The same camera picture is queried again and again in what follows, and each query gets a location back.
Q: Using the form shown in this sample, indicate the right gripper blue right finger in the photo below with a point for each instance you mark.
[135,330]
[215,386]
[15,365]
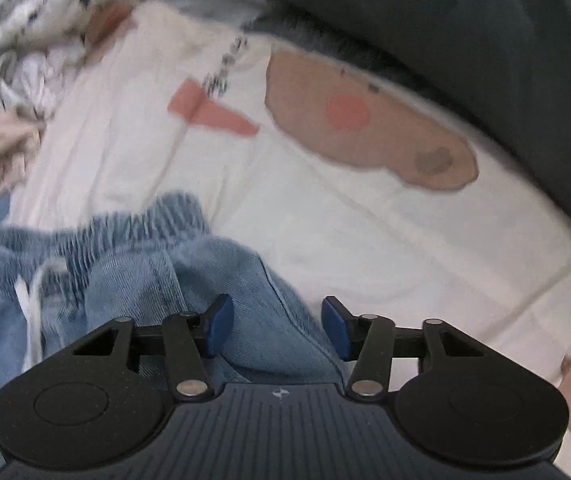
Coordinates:
[372,342]

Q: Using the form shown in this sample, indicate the white grey garment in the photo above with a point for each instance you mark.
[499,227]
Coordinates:
[34,79]

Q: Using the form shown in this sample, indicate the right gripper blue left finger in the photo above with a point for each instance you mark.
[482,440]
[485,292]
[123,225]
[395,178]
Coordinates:
[185,341]

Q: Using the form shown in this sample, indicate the blue denim pants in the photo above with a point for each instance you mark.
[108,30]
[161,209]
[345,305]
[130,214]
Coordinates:
[57,287]

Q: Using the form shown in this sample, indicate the cream bear print bedsheet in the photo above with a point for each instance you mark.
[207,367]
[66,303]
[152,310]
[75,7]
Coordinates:
[494,258]

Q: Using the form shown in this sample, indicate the dark grey pillow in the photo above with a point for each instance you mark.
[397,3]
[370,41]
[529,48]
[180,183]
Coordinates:
[508,62]

